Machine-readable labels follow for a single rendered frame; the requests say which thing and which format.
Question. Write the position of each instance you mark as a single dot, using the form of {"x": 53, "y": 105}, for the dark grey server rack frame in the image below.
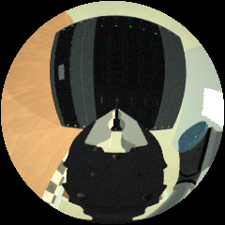
{"x": 129, "y": 69}

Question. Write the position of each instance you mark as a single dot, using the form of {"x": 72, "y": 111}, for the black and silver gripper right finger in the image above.
{"x": 134, "y": 134}

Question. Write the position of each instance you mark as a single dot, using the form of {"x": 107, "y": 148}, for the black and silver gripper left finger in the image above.
{"x": 97, "y": 134}

